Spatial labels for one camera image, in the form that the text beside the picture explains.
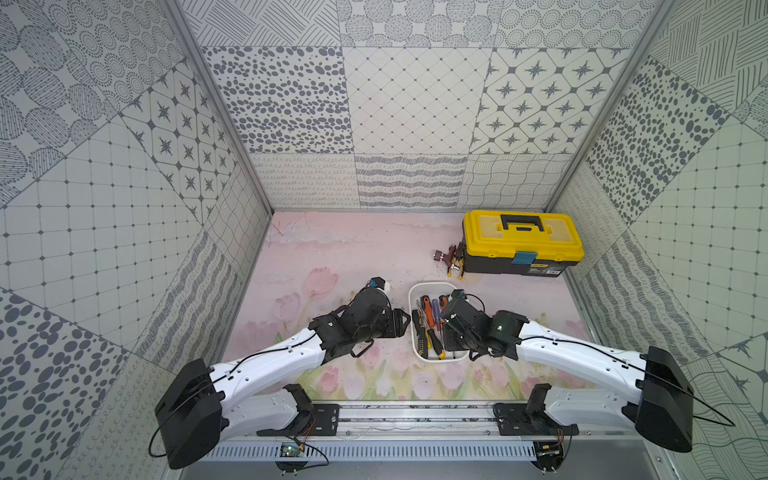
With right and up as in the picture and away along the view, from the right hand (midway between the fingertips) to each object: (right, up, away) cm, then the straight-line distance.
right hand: (450, 337), depth 80 cm
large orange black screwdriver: (-5, +5, +10) cm, 12 cm away
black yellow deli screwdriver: (-3, -4, +5) cm, 7 cm away
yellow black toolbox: (+28, +26, +10) cm, 39 cm away
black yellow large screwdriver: (-9, +2, +10) cm, 13 cm away
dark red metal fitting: (+4, +20, +25) cm, 32 cm away
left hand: (-12, +7, -3) cm, 14 cm away
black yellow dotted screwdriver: (-7, -2, +5) cm, 9 cm away
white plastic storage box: (-6, +1, +10) cm, 12 cm away
